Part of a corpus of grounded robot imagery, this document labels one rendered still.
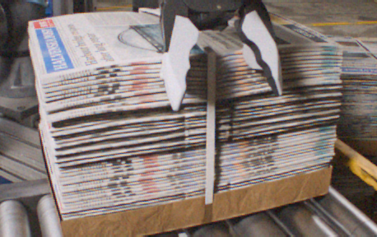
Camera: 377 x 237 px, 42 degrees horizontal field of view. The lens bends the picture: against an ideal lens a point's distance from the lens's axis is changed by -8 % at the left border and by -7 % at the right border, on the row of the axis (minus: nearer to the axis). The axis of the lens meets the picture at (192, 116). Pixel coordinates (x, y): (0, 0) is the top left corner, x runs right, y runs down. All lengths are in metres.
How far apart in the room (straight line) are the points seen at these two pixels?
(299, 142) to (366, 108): 0.62
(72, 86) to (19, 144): 0.63
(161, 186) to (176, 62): 0.18
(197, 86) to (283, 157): 0.17
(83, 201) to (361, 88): 0.83
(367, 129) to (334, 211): 0.60
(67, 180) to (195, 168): 0.16
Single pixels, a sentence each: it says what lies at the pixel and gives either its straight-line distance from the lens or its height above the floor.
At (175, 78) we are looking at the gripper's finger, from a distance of 0.50.
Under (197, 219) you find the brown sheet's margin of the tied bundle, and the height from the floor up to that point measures 0.82.
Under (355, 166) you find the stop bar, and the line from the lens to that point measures 0.82.
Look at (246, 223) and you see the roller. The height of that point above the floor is 0.79.
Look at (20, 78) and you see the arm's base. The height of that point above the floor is 0.86.
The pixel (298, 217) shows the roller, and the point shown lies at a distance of 0.71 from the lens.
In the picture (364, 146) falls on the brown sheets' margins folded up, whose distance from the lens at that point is 1.33.
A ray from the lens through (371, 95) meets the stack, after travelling 1.28.
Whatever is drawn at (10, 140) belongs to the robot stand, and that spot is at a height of 0.71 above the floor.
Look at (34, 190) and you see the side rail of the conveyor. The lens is 0.78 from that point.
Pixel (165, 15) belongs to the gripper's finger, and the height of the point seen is 1.08.
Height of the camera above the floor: 1.19
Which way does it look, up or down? 23 degrees down
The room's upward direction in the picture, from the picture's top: straight up
